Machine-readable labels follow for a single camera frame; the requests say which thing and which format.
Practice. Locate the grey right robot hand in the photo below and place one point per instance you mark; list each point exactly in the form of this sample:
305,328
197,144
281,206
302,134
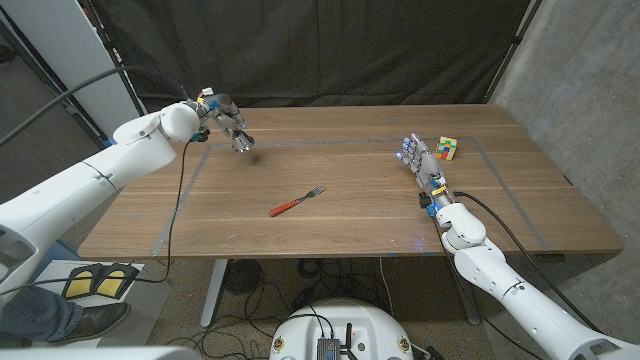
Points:
429,166

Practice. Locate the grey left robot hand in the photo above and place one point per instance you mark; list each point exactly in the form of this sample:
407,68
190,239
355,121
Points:
225,115

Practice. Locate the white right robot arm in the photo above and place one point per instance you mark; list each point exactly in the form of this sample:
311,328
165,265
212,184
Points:
495,272

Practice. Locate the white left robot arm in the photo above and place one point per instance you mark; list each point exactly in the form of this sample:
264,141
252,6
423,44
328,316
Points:
75,190

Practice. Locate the multicolour puzzle cube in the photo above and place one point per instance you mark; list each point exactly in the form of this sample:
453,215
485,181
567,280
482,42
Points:
446,148

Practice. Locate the black backdrop curtain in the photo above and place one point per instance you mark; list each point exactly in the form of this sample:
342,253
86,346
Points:
320,50

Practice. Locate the backdrop stand pole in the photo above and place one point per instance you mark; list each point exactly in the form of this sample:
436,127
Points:
515,45
112,57

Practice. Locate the grey table leg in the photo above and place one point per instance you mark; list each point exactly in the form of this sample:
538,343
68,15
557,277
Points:
465,295

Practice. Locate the round black fan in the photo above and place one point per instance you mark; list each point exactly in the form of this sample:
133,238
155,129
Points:
243,276

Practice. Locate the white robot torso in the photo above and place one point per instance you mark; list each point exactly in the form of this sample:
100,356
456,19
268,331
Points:
370,325

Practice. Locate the white table leg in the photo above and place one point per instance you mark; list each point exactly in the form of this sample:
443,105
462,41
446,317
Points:
214,292

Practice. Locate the black antenna on torso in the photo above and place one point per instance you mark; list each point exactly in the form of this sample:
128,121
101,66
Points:
348,335

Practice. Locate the white pedal platform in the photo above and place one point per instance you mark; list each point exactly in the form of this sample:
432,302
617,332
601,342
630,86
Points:
150,295

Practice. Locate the yellow and black foot pedal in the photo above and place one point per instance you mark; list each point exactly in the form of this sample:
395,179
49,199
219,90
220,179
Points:
114,282
80,284

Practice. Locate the grey box on torso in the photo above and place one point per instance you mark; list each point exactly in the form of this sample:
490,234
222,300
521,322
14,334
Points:
328,349

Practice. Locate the person's leg in blue jeans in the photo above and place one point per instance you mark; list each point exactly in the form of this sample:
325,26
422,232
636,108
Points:
35,315

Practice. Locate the white wall panel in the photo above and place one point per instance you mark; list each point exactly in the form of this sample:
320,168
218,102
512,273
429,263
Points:
75,40

